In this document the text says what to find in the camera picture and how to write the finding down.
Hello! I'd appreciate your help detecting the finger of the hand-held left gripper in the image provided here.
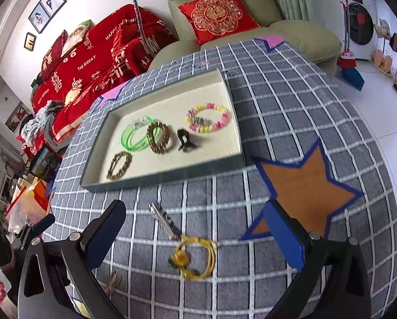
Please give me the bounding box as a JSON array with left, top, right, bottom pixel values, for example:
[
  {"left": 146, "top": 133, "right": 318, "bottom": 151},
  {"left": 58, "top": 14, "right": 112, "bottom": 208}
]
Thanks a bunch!
[{"left": 10, "top": 214, "right": 55, "bottom": 251}]

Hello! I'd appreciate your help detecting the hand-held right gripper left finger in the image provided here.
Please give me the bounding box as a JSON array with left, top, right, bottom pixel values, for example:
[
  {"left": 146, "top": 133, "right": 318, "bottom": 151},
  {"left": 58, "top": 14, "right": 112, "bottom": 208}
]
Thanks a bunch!
[{"left": 17, "top": 200, "right": 127, "bottom": 319}]

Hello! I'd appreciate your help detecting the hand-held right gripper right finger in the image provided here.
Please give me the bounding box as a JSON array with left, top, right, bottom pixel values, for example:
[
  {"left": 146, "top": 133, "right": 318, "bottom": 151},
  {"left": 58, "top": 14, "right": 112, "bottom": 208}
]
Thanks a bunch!
[{"left": 264, "top": 199, "right": 374, "bottom": 319}]

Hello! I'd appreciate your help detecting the silver metal hair clip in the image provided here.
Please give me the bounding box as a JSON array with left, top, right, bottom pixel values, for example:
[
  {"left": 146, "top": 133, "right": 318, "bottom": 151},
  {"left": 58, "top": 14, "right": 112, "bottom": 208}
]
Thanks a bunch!
[{"left": 148, "top": 202, "right": 182, "bottom": 241}]

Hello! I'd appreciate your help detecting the tan wooden bead bracelet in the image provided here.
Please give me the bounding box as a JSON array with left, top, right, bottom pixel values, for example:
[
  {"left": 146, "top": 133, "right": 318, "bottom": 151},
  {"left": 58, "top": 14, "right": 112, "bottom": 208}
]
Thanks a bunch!
[{"left": 106, "top": 151, "right": 133, "bottom": 181}]

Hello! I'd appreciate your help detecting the yellow cord bracelet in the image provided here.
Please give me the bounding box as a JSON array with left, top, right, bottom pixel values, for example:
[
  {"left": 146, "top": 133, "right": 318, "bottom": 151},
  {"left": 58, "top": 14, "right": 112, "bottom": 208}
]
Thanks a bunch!
[{"left": 168, "top": 234, "right": 218, "bottom": 278}]

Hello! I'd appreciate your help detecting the grey-green shallow tray box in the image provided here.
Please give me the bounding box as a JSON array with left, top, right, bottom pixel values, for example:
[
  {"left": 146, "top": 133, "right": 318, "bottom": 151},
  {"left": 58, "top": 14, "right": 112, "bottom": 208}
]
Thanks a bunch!
[{"left": 80, "top": 68, "right": 246, "bottom": 193}]

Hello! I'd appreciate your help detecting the green translucent bangle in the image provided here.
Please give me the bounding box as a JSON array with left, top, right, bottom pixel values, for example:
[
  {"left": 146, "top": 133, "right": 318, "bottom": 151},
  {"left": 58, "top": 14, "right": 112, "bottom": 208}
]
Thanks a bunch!
[{"left": 121, "top": 116, "right": 159, "bottom": 153}]

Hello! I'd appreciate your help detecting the dark brown bead bracelet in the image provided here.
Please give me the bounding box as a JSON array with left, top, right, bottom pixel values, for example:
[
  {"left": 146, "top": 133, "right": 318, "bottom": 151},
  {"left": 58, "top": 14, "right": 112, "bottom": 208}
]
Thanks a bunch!
[{"left": 146, "top": 122, "right": 171, "bottom": 154}]

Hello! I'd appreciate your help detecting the black claw hair clip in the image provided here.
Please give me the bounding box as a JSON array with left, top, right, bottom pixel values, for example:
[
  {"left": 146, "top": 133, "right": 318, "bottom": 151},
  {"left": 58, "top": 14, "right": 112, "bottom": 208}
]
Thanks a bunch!
[{"left": 177, "top": 128, "right": 197, "bottom": 152}]

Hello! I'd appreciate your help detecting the pink yellow beaded bracelet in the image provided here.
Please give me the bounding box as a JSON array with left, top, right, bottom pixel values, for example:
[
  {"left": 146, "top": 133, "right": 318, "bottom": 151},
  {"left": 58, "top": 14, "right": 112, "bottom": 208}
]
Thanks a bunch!
[{"left": 186, "top": 103, "right": 231, "bottom": 134}]

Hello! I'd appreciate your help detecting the orange shopping bag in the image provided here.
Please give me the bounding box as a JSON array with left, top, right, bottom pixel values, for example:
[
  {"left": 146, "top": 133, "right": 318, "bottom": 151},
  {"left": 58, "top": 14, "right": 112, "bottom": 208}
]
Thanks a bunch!
[{"left": 4, "top": 179, "right": 51, "bottom": 233}]

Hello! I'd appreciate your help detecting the orange star marker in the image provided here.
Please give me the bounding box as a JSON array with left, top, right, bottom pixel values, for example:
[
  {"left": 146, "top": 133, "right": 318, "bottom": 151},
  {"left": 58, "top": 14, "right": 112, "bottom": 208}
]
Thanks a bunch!
[{"left": 238, "top": 138, "right": 365, "bottom": 266}]

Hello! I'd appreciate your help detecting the framed landscape picture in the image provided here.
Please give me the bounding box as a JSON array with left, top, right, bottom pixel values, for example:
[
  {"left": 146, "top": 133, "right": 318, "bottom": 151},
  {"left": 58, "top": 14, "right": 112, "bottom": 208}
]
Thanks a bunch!
[{"left": 29, "top": 144, "right": 63, "bottom": 180}]

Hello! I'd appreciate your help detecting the grey checked tablecloth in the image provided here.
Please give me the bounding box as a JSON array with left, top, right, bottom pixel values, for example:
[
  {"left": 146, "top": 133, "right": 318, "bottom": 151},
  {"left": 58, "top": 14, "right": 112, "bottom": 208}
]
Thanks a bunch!
[{"left": 42, "top": 36, "right": 397, "bottom": 319}]

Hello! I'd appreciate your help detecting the pile of clothes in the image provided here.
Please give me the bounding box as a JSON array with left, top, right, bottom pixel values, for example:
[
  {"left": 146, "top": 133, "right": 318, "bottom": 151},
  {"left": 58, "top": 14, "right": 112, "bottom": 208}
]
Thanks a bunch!
[{"left": 20, "top": 101, "right": 64, "bottom": 147}]

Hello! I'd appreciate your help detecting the leaning framed photo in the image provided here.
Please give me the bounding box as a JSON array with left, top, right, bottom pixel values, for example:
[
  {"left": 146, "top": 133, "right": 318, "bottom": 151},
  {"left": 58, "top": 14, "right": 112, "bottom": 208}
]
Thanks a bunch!
[{"left": 5, "top": 102, "right": 31, "bottom": 133}]

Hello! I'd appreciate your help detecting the cream soft cushion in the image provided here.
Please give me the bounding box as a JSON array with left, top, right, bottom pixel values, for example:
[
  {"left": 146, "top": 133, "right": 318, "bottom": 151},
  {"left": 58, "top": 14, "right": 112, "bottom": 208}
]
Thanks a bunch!
[{"left": 65, "top": 86, "right": 86, "bottom": 105}]

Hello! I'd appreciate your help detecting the red sofa pillow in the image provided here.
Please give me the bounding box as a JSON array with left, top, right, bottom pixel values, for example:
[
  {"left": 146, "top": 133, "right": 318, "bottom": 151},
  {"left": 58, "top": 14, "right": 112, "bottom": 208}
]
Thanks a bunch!
[{"left": 40, "top": 30, "right": 69, "bottom": 80}]

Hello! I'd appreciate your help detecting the blue dustpan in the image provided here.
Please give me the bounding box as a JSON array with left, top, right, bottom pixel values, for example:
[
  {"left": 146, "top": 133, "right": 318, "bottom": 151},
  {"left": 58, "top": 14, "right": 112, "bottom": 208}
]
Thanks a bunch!
[{"left": 341, "top": 67, "right": 365, "bottom": 91}]

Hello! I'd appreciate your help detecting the red printed sofa cover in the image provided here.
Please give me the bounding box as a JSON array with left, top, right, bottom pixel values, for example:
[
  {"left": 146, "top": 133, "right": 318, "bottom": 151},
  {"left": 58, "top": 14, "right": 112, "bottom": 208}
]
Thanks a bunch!
[{"left": 20, "top": 4, "right": 179, "bottom": 160}]

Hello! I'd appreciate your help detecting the photo print pillow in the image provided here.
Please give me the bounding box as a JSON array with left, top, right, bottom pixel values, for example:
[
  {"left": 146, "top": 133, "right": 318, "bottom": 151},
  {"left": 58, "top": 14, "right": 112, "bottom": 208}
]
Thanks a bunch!
[{"left": 60, "top": 19, "right": 93, "bottom": 58}]

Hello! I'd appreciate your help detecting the red broom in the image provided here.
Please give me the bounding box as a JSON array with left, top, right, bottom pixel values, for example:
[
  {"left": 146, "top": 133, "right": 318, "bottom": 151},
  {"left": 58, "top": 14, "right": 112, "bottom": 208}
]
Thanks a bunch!
[{"left": 336, "top": 0, "right": 355, "bottom": 69}]

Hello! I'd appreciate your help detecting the green armchair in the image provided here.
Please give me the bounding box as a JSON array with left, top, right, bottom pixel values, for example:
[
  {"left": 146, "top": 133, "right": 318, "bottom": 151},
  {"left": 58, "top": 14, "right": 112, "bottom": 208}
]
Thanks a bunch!
[{"left": 147, "top": 0, "right": 342, "bottom": 77}]

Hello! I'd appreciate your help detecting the black framed portrait photo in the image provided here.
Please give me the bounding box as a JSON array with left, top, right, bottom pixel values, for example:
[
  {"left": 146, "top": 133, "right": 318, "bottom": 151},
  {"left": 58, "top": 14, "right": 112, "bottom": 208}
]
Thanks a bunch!
[
  {"left": 28, "top": 3, "right": 51, "bottom": 34},
  {"left": 40, "top": 0, "right": 67, "bottom": 17}
]

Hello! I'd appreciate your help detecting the white washing machine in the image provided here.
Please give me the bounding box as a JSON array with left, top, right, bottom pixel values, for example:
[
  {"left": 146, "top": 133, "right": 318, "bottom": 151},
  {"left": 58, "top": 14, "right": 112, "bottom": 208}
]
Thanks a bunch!
[{"left": 336, "top": 0, "right": 377, "bottom": 61}]

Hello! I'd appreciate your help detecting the cream hat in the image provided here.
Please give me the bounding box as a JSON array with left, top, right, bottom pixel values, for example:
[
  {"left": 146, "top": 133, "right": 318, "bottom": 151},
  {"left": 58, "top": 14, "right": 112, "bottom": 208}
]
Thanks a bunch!
[{"left": 374, "top": 19, "right": 392, "bottom": 40}]

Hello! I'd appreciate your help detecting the red embroidered cushion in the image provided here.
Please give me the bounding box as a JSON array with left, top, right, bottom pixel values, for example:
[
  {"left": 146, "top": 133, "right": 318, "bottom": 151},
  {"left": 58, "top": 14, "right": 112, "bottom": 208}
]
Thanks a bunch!
[{"left": 177, "top": 0, "right": 262, "bottom": 45}]

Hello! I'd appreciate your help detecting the brown braided cord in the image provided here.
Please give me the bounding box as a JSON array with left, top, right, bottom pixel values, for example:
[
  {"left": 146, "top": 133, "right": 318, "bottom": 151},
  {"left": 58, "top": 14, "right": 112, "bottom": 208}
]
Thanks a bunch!
[{"left": 105, "top": 271, "right": 122, "bottom": 295}]

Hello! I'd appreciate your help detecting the small black picture frame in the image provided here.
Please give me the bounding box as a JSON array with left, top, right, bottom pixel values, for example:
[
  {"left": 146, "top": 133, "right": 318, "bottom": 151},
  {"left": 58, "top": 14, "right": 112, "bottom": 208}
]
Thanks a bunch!
[{"left": 24, "top": 32, "right": 37, "bottom": 52}]

